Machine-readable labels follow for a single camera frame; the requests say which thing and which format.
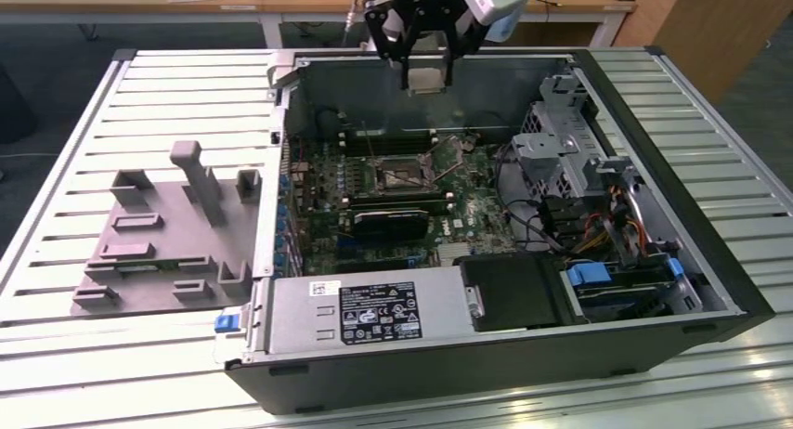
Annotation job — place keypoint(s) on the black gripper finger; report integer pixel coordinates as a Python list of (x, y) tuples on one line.
[(405, 53), (448, 62)]

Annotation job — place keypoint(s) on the silver CPU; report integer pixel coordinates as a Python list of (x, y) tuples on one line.
[(427, 81)]

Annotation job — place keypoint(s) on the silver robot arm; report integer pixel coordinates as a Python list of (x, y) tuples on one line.
[(503, 29)]

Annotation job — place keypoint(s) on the black RAM slot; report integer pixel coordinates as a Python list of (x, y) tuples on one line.
[(387, 137), (387, 149), (396, 198), (401, 208)]

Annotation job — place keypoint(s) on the CPU socket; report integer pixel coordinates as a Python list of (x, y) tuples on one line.
[(401, 176)]

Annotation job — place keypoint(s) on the metal locking lever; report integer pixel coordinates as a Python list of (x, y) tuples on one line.
[(371, 143)]

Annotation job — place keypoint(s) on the metal drive cage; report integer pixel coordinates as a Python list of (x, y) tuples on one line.
[(544, 155)]

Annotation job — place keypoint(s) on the wooden desk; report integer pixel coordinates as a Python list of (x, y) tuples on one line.
[(247, 4)]

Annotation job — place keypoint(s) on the green motherboard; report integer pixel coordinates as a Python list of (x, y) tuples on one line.
[(476, 215)]

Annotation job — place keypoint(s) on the black graphics card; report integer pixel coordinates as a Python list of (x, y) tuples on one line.
[(389, 227)]

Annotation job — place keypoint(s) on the small silver heat sink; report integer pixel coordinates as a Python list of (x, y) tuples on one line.
[(454, 254)]

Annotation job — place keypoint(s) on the wooden cabinet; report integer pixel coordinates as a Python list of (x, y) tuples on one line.
[(711, 29)]

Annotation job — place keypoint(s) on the blue disk carrier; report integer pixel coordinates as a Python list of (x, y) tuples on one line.
[(588, 273)]

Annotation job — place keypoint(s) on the black plastic shroud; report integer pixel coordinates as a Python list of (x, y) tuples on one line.
[(514, 294)]

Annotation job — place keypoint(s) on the white barcode sticker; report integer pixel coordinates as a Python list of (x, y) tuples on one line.
[(324, 288)]

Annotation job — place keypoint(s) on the grey parts rack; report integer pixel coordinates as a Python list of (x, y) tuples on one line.
[(179, 243)]

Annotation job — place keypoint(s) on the black power supply label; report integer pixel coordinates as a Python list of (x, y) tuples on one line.
[(377, 315)]

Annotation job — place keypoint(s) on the blue drive clip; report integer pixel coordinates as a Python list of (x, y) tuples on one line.
[(674, 269)]

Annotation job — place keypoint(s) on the grey power supply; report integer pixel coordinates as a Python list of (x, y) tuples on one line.
[(291, 317)]

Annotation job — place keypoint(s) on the green RAM stick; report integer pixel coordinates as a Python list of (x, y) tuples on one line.
[(148, 265)]

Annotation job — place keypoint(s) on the blue case latch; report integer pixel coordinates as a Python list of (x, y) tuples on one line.
[(225, 322)]

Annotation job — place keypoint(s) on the black PC case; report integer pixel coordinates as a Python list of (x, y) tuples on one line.
[(434, 382)]

